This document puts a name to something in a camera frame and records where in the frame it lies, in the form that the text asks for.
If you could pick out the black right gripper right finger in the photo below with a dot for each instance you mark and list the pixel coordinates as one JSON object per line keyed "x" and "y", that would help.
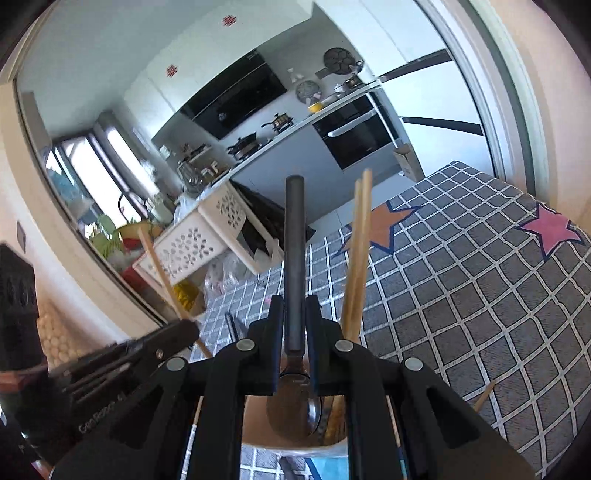
{"x": 402, "y": 422}

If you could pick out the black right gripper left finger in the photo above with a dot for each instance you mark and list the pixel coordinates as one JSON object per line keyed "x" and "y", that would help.
{"x": 186, "y": 420}

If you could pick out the beige plastic utensil holder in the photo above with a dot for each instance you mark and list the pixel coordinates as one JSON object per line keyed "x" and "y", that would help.
{"x": 293, "y": 437}

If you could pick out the dark grey metal spoon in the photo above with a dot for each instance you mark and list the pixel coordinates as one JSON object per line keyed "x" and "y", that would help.
{"x": 294, "y": 391}

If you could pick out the long wooden chopstick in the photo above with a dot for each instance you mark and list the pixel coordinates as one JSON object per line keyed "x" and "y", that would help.
{"x": 161, "y": 284}

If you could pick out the grey checkered star tablecloth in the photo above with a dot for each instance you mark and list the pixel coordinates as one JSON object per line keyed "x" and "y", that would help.
{"x": 466, "y": 288}

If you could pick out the beige plastic basket shelf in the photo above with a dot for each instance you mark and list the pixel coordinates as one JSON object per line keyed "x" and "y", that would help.
{"x": 208, "y": 230}

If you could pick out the black wok on stove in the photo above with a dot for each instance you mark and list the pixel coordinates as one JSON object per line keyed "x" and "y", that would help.
{"x": 244, "y": 147}

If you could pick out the black built-in oven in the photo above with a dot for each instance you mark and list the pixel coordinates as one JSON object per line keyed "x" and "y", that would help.
{"x": 356, "y": 130}

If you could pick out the white refrigerator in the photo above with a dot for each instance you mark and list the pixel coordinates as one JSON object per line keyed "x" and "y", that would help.
{"x": 392, "y": 34}

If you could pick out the black range hood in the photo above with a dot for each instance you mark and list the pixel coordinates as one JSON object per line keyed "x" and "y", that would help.
{"x": 234, "y": 95}

